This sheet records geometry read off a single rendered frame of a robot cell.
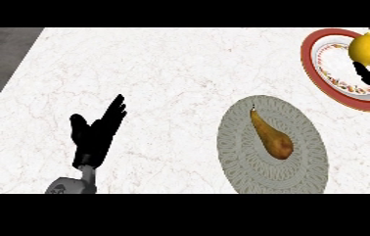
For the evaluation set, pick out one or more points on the red-rimmed patterned plate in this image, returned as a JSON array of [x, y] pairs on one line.
[[322, 67]]

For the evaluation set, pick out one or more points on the grey oval woven placemat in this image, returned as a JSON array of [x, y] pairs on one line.
[[240, 155]]

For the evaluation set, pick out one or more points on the brown pear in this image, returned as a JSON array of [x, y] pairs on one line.
[[276, 141]]

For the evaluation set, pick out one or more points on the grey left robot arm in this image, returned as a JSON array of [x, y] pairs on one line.
[[77, 183]]

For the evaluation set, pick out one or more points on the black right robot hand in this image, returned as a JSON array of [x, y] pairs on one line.
[[361, 71]]

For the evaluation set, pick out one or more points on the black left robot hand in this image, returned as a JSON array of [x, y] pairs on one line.
[[95, 136]]

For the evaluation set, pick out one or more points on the yellow lemon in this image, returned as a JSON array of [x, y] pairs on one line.
[[361, 49]]

